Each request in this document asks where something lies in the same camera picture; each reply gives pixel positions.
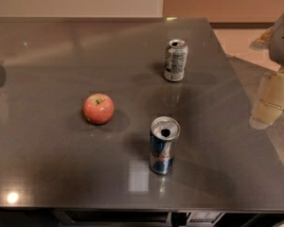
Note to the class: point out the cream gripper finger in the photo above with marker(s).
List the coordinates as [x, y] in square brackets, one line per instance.
[265, 37]
[269, 102]

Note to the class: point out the white green 7up can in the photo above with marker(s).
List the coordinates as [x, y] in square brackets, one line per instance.
[175, 60]

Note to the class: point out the blue silver redbull can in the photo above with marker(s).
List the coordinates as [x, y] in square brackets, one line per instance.
[164, 135]

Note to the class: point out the red apple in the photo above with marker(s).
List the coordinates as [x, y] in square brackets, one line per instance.
[98, 109]

